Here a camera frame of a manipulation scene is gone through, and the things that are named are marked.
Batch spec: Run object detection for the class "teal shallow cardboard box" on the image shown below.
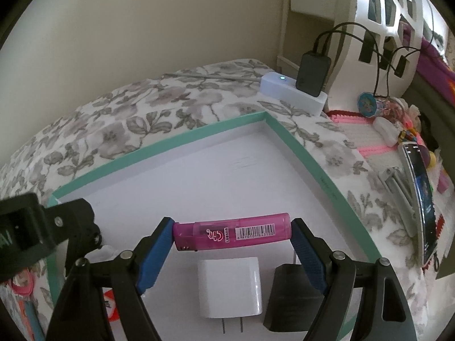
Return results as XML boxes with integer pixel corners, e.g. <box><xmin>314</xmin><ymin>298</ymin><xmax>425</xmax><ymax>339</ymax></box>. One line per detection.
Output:
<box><xmin>46</xmin><ymin>111</ymin><xmax>382</xmax><ymax>341</ymax></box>

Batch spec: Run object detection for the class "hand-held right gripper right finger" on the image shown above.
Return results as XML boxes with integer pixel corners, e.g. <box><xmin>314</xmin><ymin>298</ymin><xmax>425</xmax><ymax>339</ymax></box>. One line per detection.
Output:
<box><xmin>289</xmin><ymin>218</ymin><xmax>418</xmax><ymax>341</ymax></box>

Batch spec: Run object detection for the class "glitter tube blue cap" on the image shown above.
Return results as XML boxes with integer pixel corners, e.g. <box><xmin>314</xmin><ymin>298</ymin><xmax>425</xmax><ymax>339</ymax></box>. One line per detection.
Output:
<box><xmin>357</xmin><ymin>92</ymin><xmax>406</xmax><ymax>118</ymax></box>

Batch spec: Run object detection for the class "black charger cube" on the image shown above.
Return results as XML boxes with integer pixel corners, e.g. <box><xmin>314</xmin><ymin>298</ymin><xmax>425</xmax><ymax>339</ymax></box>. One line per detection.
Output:
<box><xmin>263</xmin><ymin>263</ymin><xmax>323</xmax><ymax>329</ymax></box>

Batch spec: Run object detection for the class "smartphone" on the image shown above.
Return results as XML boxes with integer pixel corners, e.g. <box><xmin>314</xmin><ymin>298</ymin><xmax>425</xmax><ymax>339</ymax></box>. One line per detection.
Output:
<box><xmin>401</xmin><ymin>141</ymin><xmax>437</xmax><ymax>268</ymax></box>

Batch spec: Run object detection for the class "black cable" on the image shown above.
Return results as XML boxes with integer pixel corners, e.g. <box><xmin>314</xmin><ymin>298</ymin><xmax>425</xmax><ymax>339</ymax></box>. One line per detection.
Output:
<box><xmin>314</xmin><ymin>22</ymin><xmax>379</xmax><ymax>65</ymax></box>
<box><xmin>373</xmin><ymin>36</ymin><xmax>422</xmax><ymax>96</ymax></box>

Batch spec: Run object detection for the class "pink purple lighter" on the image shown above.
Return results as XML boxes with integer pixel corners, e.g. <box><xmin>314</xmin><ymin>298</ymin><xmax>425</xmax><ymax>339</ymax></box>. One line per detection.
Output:
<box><xmin>173</xmin><ymin>212</ymin><xmax>293</xmax><ymax>253</ymax></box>

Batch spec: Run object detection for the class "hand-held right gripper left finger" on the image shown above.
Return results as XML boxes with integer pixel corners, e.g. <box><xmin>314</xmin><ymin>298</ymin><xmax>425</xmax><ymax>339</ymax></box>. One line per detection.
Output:
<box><xmin>46</xmin><ymin>217</ymin><xmax>175</xmax><ymax>341</ymax></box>

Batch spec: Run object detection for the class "black power adapter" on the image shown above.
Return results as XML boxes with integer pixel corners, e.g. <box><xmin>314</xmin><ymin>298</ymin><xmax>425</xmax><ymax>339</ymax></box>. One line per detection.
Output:
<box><xmin>296</xmin><ymin>51</ymin><xmax>332</xmax><ymax>97</ymax></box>

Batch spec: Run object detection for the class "white power strip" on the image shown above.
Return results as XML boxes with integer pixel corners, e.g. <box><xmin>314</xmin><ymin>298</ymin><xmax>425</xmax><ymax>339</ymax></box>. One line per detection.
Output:
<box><xmin>260</xmin><ymin>72</ymin><xmax>328</xmax><ymax>117</ymax></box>

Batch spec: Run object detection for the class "white shelf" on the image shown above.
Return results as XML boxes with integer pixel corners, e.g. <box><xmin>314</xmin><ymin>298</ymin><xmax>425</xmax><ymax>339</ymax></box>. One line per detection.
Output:
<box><xmin>276</xmin><ymin>0</ymin><xmax>358</xmax><ymax>76</ymax></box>

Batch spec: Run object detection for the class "small red white bottle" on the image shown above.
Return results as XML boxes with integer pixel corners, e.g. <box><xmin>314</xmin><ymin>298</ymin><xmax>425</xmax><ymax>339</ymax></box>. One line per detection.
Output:
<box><xmin>102</xmin><ymin>287</ymin><xmax>122</xmax><ymax>322</ymax></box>

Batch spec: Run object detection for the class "grey metal stand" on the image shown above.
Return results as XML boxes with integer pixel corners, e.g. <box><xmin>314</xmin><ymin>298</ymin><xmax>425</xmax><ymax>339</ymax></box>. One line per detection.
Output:
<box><xmin>378</xmin><ymin>166</ymin><xmax>417</xmax><ymax>238</ymax></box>

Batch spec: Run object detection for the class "small white case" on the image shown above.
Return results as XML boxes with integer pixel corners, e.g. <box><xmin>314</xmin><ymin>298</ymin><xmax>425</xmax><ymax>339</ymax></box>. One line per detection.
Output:
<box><xmin>371</xmin><ymin>117</ymin><xmax>401</xmax><ymax>147</ymax></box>

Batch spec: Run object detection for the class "white charger plug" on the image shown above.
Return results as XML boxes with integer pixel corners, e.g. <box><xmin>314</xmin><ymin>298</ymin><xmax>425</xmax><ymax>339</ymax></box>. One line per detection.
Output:
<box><xmin>197</xmin><ymin>256</ymin><xmax>264</xmax><ymax>334</ymax></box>

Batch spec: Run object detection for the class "pink smart band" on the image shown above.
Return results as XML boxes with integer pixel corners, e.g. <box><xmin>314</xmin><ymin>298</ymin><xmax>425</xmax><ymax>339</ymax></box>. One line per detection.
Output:
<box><xmin>10</xmin><ymin>273</ymin><xmax>35</xmax><ymax>295</ymax></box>

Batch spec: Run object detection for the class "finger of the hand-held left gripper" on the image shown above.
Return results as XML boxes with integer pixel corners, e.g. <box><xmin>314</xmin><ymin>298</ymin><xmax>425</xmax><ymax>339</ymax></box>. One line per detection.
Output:
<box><xmin>44</xmin><ymin>198</ymin><xmax>104</xmax><ymax>278</ymax></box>

